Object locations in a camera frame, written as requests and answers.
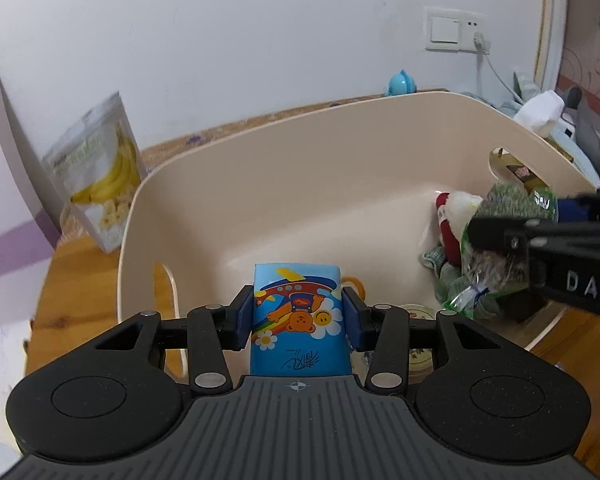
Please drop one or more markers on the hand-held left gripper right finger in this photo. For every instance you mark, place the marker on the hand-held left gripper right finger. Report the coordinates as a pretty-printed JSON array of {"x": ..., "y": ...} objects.
[{"x": 353, "y": 321}]

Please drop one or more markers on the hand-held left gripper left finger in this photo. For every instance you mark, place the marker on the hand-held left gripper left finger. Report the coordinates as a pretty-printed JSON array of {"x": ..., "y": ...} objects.
[{"x": 243, "y": 321}]

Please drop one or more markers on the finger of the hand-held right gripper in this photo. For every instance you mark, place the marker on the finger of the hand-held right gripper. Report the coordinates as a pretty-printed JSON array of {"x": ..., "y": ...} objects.
[
  {"x": 582, "y": 207},
  {"x": 500, "y": 234}
]

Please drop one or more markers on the clear bag of green herbs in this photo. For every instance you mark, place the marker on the clear bag of green herbs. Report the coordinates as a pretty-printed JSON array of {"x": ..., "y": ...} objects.
[{"x": 490, "y": 280}]

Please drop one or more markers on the white cat plush toy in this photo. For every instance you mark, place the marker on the white cat plush toy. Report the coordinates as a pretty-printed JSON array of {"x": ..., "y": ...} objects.
[{"x": 455, "y": 220}]

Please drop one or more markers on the cartoon bear tissue pack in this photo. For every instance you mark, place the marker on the cartoon bear tissue pack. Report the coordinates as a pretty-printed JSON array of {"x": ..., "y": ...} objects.
[{"x": 296, "y": 320}]

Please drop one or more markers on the round metal tin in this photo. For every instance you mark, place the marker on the round metal tin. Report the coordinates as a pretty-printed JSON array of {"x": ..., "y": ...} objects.
[{"x": 421, "y": 345}]

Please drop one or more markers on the beige plastic storage bin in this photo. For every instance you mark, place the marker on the beige plastic storage bin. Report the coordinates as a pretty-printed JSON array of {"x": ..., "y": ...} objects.
[{"x": 305, "y": 185}]

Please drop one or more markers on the light blue cloth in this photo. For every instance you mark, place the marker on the light blue cloth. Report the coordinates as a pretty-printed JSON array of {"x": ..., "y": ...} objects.
[{"x": 587, "y": 160}]

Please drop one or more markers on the brown printed packet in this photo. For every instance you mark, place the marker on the brown printed packet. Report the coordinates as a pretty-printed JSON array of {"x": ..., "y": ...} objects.
[{"x": 522, "y": 172}]

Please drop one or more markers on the crumpled white tissue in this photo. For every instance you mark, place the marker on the crumpled white tissue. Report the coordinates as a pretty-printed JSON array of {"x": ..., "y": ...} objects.
[{"x": 540, "y": 109}]

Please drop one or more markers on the small blue toy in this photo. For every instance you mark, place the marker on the small blue toy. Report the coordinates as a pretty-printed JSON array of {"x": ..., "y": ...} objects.
[{"x": 401, "y": 85}]

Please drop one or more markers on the banana chips pouch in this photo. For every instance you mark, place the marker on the banana chips pouch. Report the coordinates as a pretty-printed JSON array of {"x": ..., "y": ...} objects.
[{"x": 100, "y": 175}]

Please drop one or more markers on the white and purple board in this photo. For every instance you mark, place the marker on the white and purple board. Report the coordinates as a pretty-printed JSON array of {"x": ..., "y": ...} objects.
[{"x": 15, "y": 170}]

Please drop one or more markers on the cream curved frame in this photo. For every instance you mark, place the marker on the cream curved frame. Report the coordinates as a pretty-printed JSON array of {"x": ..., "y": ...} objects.
[{"x": 550, "y": 20}]

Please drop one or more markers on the white wall switch socket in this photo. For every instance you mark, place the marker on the white wall switch socket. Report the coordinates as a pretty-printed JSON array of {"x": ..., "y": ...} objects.
[{"x": 452, "y": 30}]

